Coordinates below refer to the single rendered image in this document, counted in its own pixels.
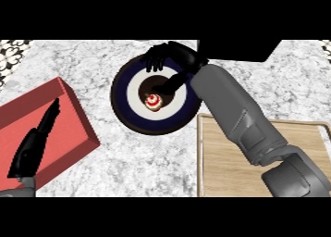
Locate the red rectangular box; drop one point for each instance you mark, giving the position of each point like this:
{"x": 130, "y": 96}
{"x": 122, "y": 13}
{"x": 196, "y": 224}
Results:
{"x": 40, "y": 135}

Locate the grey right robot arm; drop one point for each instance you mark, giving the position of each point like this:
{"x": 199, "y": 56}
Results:
{"x": 245, "y": 123}

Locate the navy and white plate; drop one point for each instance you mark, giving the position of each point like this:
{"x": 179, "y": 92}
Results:
{"x": 136, "y": 108}

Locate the black flat appliance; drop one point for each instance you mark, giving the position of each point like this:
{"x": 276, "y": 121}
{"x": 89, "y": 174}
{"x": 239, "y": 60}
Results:
{"x": 236, "y": 49}

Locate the red and white cupcake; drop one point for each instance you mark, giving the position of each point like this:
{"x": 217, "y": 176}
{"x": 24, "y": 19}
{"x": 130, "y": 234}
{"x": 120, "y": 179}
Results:
{"x": 152, "y": 102}

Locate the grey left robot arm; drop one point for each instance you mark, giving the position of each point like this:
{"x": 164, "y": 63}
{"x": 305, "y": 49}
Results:
{"x": 19, "y": 189}

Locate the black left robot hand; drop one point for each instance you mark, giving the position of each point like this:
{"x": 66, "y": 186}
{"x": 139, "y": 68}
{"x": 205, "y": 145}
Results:
{"x": 35, "y": 139}

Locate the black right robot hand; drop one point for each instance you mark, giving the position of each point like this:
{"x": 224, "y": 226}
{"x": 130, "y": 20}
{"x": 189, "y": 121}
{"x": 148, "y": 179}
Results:
{"x": 179, "y": 57}

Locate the pale wooden tray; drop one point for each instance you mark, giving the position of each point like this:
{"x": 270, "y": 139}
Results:
{"x": 232, "y": 166}

